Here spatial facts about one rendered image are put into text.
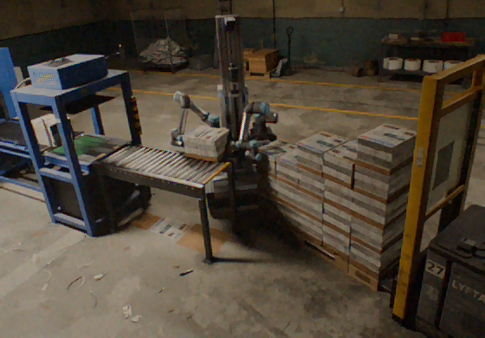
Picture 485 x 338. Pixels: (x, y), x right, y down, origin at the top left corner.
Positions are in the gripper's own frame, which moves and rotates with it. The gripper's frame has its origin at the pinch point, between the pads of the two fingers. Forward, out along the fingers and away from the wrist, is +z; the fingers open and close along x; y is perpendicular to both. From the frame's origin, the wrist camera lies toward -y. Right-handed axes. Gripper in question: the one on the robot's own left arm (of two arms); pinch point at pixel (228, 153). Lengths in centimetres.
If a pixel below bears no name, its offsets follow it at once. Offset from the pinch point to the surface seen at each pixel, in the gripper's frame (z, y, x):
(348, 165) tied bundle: -126, 23, 32
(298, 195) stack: -78, -25, 10
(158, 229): 66, -80, 44
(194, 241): 19, -81, 46
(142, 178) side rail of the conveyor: 54, -7, 67
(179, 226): 48, -80, 31
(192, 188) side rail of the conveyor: -4, -4, 68
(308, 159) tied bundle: -89, 15, 15
